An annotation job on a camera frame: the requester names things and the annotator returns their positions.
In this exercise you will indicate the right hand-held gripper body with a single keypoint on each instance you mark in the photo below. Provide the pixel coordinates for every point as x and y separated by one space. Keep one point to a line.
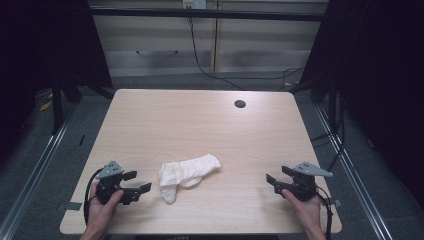
304 186

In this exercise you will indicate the white power strip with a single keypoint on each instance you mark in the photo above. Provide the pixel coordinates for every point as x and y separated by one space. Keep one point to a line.
194 4

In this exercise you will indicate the small black floor strip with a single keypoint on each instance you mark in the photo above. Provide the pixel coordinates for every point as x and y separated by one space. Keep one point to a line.
82 140

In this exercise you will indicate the grey tape piece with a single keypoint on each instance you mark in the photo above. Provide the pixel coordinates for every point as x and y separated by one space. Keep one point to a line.
336 202
73 206

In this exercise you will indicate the yellow floor object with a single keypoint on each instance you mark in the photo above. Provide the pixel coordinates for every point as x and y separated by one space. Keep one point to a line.
45 106

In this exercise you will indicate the white printed cloth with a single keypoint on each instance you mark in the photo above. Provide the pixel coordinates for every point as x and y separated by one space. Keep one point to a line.
186 173

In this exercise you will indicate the black horizontal frame bar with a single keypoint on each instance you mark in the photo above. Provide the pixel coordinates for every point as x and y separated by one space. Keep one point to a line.
200 14

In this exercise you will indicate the black curtain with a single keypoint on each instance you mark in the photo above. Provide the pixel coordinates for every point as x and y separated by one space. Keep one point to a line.
40 50
383 83

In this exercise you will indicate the person's left hand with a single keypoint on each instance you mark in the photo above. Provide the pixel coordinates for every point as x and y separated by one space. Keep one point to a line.
100 215

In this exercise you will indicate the white cabinet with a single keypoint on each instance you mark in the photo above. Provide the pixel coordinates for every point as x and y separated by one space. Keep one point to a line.
260 43

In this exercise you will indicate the metal floor rail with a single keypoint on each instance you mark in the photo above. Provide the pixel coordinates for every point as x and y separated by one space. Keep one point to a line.
353 173
33 173

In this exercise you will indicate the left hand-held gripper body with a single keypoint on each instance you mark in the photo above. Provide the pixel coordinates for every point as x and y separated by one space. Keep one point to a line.
108 186

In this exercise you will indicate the round black table grommet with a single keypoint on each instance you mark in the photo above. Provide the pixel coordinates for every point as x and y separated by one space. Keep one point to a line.
240 103

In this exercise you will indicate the person's right hand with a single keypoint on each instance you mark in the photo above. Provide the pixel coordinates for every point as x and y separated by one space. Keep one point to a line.
308 213

